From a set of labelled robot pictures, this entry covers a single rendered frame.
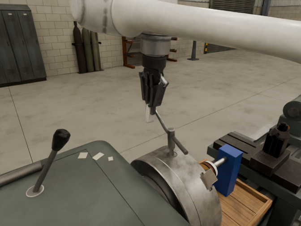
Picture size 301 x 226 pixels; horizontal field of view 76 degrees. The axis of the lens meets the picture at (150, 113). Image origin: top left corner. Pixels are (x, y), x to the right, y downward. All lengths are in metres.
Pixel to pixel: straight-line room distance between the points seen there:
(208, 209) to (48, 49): 6.71
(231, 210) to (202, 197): 0.41
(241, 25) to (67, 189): 0.48
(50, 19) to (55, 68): 1.42
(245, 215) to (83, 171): 0.69
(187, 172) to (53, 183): 0.34
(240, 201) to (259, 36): 0.77
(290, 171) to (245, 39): 0.85
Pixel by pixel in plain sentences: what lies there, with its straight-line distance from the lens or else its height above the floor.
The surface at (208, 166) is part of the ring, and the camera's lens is 0.77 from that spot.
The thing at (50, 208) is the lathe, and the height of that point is 1.25.
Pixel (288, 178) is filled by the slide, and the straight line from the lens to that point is 1.10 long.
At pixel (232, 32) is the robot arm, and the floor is 1.59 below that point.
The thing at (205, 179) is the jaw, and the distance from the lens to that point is 0.60.
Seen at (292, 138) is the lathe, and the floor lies 0.91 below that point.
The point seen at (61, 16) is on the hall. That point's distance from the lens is 7.06.
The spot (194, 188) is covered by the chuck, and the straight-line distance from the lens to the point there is 0.56.
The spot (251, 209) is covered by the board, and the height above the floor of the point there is 0.88.
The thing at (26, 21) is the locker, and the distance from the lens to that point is 6.35.
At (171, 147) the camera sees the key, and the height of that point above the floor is 1.27.
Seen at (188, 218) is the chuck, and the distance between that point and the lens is 0.54.
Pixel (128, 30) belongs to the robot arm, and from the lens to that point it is 0.43.
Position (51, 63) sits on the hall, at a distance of 7.04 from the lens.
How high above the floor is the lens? 1.60
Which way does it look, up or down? 26 degrees down
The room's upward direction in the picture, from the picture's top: straight up
